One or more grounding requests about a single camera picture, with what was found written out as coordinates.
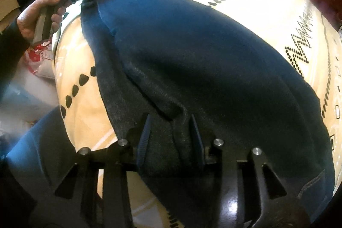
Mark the blue jeans pant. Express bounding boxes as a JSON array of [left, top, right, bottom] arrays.
[[81, 0, 335, 227]]

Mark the dark sleeved left forearm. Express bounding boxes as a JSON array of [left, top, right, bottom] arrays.
[[0, 20, 29, 97]]

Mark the person left hand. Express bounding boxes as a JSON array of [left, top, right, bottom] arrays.
[[16, 0, 71, 42]]

